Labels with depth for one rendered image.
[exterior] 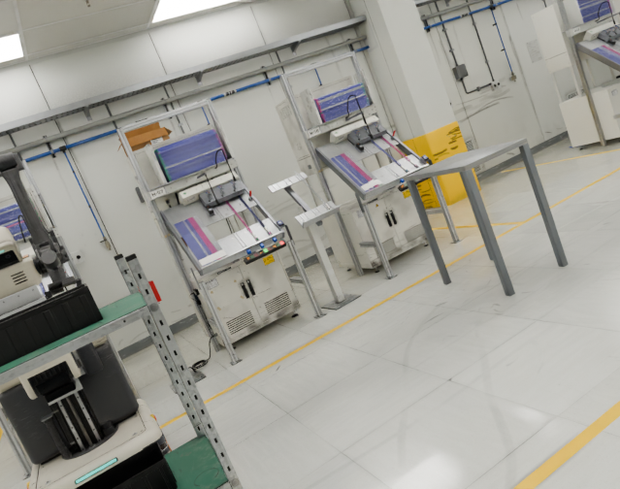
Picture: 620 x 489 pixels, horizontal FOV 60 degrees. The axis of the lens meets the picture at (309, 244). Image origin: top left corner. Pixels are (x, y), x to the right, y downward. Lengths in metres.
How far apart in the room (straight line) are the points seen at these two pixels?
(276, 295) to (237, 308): 0.33
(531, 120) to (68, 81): 6.05
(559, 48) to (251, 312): 4.83
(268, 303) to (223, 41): 3.18
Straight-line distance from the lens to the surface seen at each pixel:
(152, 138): 4.72
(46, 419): 2.94
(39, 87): 5.98
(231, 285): 4.27
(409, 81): 6.66
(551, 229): 3.49
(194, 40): 6.31
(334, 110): 4.91
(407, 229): 4.97
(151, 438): 2.74
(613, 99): 7.13
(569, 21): 7.30
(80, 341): 1.64
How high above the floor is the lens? 1.17
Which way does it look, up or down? 9 degrees down
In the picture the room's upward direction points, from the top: 22 degrees counter-clockwise
